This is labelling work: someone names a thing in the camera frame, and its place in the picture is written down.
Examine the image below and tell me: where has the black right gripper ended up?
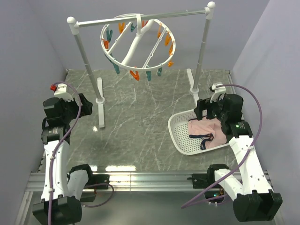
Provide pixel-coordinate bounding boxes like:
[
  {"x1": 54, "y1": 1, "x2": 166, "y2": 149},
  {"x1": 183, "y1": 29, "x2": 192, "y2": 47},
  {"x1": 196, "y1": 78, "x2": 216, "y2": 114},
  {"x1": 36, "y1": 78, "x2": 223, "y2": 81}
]
[{"x1": 194, "y1": 94, "x2": 228, "y2": 122}]

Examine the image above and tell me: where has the pink underwear navy trim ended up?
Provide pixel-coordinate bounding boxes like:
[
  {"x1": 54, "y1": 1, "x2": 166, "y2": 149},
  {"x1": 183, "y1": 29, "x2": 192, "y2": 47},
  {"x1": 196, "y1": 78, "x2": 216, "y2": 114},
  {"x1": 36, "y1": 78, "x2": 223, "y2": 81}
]
[{"x1": 188, "y1": 118, "x2": 227, "y2": 150}]

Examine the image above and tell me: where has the white perforated plastic basket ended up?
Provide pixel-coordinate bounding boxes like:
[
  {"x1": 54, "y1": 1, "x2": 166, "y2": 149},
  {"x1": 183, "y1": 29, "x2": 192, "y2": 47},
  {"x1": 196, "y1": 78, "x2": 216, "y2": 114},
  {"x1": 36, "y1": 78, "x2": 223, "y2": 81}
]
[{"x1": 168, "y1": 109, "x2": 229, "y2": 156}]

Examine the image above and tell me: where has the orange front clothes peg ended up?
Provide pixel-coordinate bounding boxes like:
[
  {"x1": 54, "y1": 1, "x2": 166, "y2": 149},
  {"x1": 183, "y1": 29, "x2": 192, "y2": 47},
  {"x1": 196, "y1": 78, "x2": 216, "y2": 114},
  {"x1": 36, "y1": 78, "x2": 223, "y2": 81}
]
[{"x1": 129, "y1": 70, "x2": 140, "y2": 81}]

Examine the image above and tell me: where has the orange clothes peg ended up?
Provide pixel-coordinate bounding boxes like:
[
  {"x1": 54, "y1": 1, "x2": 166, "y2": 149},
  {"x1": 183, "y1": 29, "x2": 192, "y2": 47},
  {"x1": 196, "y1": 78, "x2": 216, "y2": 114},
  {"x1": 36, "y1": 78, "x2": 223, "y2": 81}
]
[
  {"x1": 102, "y1": 39, "x2": 109, "y2": 53},
  {"x1": 129, "y1": 70, "x2": 140, "y2": 81}
]

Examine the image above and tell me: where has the white round clip hanger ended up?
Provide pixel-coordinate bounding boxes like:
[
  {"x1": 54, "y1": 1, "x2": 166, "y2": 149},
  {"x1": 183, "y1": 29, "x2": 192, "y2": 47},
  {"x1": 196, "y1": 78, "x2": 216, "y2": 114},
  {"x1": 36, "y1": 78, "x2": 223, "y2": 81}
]
[{"x1": 100, "y1": 14, "x2": 176, "y2": 72}]

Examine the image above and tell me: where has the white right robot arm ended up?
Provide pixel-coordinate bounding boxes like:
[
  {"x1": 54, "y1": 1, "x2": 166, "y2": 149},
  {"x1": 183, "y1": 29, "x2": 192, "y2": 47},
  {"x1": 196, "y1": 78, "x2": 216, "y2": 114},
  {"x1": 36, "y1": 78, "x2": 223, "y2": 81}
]
[{"x1": 194, "y1": 94, "x2": 283, "y2": 222}]

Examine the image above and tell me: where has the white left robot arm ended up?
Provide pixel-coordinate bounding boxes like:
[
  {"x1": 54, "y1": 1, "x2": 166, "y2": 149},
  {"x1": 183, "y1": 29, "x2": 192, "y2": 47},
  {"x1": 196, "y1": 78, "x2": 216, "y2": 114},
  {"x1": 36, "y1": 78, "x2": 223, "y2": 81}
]
[{"x1": 32, "y1": 93, "x2": 111, "y2": 225}]

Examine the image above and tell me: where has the teal front right peg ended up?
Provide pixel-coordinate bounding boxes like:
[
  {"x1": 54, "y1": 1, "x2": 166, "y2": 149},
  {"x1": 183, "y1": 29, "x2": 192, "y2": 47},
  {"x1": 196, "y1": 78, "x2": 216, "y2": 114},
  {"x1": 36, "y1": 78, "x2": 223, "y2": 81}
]
[{"x1": 157, "y1": 68, "x2": 162, "y2": 76}]

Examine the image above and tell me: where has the teal front clothes peg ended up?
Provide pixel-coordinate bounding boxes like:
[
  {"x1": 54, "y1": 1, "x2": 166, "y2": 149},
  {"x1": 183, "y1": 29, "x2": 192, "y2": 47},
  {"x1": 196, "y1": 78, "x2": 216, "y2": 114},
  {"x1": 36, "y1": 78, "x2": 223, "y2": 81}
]
[{"x1": 146, "y1": 66, "x2": 151, "y2": 81}]

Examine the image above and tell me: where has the teal clothes peg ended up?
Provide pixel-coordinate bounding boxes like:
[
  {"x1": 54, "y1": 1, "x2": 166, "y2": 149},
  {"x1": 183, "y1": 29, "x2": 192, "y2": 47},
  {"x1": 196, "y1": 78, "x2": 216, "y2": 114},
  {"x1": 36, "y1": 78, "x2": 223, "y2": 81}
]
[
  {"x1": 146, "y1": 66, "x2": 151, "y2": 81},
  {"x1": 130, "y1": 24, "x2": 137, "y2": 32}
]

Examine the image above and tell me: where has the teal left front peg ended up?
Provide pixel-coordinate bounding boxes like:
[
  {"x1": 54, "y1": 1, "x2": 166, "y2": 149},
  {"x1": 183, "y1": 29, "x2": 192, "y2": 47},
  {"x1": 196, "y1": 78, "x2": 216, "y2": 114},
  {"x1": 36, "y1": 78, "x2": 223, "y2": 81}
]
[{"x1": 109, "y1": 60, "x2": 120, "y2": 75}]

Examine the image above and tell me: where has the orange right middle peg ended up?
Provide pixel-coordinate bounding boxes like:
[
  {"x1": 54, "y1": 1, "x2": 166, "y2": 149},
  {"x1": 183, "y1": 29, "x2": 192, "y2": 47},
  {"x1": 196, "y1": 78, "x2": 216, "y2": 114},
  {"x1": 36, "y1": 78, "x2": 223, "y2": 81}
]
[{"x1": 168, "y1": 41, "x2": 174, "y2": 56}]

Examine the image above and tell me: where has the orange right upper peg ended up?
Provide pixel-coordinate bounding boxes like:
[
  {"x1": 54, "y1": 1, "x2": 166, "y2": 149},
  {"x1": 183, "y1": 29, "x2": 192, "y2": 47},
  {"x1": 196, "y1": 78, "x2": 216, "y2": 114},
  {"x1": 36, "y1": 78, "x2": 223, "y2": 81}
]
[{"x1": 165, "y1": 33, "x2": 172, "y2": 46}]

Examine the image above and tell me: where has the orange left clothes peg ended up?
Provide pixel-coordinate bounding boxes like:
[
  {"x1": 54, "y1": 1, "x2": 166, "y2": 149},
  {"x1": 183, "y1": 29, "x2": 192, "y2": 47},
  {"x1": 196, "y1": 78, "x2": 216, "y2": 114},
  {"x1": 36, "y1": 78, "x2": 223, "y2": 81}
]
[{"x1": 102, "y1": 39, "x2": 109, "y2": 53}]

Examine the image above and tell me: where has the white clothes rack stand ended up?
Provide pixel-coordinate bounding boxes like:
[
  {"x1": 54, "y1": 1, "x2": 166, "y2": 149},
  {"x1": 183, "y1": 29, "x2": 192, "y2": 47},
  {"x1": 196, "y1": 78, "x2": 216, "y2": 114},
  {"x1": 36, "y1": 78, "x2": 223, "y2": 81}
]
[{"x1": 66, "y1": 1, "x2": 216, "y2": 128}]

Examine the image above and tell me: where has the teal left back peg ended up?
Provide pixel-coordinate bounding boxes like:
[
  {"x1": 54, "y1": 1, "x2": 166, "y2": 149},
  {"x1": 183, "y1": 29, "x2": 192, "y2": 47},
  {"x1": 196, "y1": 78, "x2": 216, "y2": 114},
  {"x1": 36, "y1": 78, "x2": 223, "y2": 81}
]
[{"x1": 106, "y1": 28, "x2": 113, "y2": 43}]

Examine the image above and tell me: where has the orange right back peg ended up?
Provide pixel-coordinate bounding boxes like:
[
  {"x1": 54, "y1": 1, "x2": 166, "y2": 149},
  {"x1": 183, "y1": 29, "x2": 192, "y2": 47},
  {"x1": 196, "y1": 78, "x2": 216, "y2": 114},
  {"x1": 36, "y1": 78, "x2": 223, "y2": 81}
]
[{"x1": 157, "y1": 24, "x2": 162, "y2": 38}]

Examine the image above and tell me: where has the orange back left peg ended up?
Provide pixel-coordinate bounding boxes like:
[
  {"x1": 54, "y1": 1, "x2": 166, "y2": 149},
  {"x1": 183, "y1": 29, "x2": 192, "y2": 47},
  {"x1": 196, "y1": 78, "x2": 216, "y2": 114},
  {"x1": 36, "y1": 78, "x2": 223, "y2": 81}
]
[{"x1": 118, "y1": 22, "x2": 125, "y2": 34}]

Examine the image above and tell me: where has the orange back centre peg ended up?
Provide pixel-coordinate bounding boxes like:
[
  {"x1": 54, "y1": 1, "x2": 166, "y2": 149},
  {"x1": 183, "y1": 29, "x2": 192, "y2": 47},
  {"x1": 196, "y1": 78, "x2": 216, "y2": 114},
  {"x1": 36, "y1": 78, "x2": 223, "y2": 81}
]
[{"x1": 142, "y1": 20, "x2": 149, "y2": 28}]

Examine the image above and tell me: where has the teal back clothes peg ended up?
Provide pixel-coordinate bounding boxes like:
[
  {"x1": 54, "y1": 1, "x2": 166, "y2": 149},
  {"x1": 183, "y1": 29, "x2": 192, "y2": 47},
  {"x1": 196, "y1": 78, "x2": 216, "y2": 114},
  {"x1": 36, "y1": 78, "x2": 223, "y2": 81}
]
[{"x1": 130, "y1": 24, "x2": 137, "y2": 32}]

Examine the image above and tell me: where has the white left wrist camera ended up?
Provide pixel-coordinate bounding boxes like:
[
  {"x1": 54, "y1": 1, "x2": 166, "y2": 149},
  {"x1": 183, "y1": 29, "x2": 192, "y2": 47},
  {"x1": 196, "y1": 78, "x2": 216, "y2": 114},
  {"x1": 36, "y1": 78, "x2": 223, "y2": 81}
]
[{"x1": 50, "y1": 83, "x2": 73, "y2": 102}]

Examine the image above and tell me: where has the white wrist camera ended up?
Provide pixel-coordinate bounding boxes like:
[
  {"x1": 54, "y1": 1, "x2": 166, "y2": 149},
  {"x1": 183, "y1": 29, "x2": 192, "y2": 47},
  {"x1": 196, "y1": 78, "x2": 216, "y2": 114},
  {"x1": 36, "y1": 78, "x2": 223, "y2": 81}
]
[
  {"x1": 210, "y1": 82, "x2": 226, "y2": 103},
  {"x1": 50, "y1": 83, "x2": 73, "y2": 102}
]

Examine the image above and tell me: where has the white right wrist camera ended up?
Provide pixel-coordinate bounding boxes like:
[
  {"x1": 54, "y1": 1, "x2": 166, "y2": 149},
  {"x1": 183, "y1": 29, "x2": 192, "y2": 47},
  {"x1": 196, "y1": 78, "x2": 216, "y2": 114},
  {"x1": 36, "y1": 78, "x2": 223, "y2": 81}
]
[{"x1": 210, "y1": 82, "x2": 226, "y2": 103}]

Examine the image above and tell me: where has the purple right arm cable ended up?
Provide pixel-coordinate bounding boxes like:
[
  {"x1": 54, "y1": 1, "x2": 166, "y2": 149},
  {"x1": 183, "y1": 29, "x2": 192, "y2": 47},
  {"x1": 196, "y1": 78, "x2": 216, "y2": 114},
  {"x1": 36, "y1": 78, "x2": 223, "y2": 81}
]
[{"x1": 181, "y1": 84, "x2": 263, "y2": 209}]

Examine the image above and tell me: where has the aluminium mounting rail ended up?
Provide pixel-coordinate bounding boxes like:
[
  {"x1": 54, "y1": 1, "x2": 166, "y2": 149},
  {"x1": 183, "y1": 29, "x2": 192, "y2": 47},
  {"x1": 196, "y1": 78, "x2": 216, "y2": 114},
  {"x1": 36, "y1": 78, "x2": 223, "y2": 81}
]
[{"x1": 25, "y1": 170, "x2": 274, "y2": 192}]

